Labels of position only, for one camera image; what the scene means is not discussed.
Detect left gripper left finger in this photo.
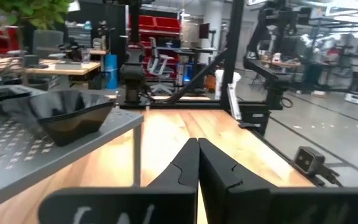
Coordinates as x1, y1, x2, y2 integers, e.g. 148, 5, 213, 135
38, 138, 200, 224

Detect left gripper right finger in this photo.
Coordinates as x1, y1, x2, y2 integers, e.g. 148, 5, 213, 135
198, 138, 358, 224

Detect black wavy square plate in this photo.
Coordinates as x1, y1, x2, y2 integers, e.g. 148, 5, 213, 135
38, 104, 115, 147
2, 89, 116, 125

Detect black small square plate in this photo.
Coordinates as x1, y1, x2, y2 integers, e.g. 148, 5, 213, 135
0, 85, 33, 115

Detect white bin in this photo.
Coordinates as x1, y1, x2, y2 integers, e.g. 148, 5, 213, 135
214, 69, 242, 101

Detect black equipment rig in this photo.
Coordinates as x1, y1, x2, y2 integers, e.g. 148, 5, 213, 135
243, 0, 312, 111

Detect white office chair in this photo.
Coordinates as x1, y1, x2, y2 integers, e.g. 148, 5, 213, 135
147, 36, 176, 95

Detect blue cylinder bin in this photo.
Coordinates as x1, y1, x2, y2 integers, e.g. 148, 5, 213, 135
104, 54, 119, 90

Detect grey perforated metal stand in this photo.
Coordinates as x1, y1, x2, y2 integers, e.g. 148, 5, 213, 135
0, 84, 145, 216

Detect wooden top desk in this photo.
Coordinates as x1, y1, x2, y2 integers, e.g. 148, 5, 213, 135
0, 57, 102, 90

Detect red storage bins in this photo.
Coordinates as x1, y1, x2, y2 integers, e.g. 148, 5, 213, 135
128, 14, 183, 35

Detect grey office chair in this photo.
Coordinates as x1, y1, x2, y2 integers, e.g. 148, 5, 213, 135
32, 29, 65, 59

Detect green potted plant black pot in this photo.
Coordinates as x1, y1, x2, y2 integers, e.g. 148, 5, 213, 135
0, 0, 75, 86

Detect black table-level camera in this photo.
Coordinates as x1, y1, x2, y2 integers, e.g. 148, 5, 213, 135
293, 146, 343, 187

